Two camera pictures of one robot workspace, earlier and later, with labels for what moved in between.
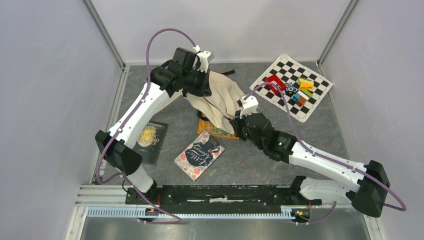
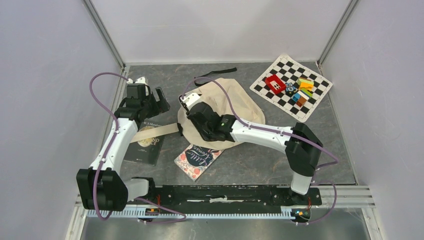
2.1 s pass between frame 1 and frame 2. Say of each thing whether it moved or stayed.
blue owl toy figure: stayed
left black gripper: moved
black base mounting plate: stayed
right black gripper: moved
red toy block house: stayed
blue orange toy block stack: stayed
